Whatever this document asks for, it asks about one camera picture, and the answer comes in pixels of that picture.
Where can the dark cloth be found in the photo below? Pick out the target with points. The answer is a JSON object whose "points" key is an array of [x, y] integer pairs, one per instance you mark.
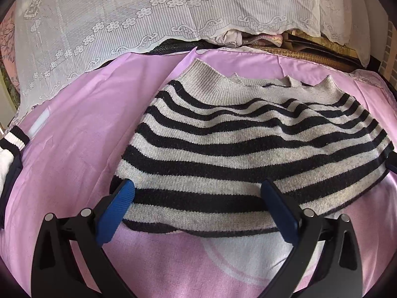
{"points": [[173, 45]]}

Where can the pink bedsheet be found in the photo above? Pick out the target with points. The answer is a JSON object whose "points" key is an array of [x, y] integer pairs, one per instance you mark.
{"points": [[77, 115]]}

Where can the purple floral bedsheet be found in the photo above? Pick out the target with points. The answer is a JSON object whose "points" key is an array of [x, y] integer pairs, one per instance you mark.
{"points": [[369, 76]]}

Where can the black and grey striped sweater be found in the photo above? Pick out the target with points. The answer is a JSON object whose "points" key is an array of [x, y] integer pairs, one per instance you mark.
{"points": [[232, 149]]}

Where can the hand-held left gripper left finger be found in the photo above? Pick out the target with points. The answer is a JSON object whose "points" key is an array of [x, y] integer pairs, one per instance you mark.
{"points": [[114, 214]]}

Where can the white lace cloth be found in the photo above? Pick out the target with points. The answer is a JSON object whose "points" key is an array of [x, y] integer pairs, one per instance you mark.
{"points": [[124, 12]]}

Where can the folded bamboo mat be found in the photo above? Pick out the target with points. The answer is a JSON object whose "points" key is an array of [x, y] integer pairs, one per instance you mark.
{"points": [[325, 54]]}

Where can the pink floral quilt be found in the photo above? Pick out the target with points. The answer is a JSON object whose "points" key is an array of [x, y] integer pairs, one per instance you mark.
{"points": [[7, 46]]}

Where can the pink patterned pillow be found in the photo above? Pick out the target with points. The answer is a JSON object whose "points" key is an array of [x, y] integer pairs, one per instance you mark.
{"points": [[263, 40]]}

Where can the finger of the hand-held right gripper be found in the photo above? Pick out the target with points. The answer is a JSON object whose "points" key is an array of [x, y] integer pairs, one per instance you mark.
{"points": [[391, 163]]}

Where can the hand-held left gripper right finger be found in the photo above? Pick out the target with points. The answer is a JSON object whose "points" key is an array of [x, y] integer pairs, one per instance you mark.
{"points": [[279, 211]]}

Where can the white garment with striped cuff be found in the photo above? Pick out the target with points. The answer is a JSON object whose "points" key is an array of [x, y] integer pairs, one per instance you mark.
{"points": [[12, 139]]}

